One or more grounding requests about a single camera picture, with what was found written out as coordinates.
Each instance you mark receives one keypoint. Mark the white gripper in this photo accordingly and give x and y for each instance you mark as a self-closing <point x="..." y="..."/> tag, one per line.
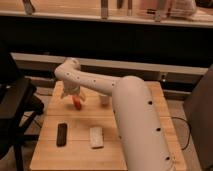
<point x="71" y="88"/>

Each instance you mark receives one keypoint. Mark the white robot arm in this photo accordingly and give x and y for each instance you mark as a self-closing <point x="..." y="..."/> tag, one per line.
<point x="142" y="137"/>

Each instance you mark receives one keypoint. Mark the dark brown bar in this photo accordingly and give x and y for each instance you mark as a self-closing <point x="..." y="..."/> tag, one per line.
<point x="61" y="135"/>

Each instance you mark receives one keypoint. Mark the white sponge block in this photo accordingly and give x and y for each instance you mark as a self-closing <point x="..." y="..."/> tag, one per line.
<point x="96" y="137"/>

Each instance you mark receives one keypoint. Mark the black chair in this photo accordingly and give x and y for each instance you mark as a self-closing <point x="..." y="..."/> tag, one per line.
<point x="18" y="108"/>

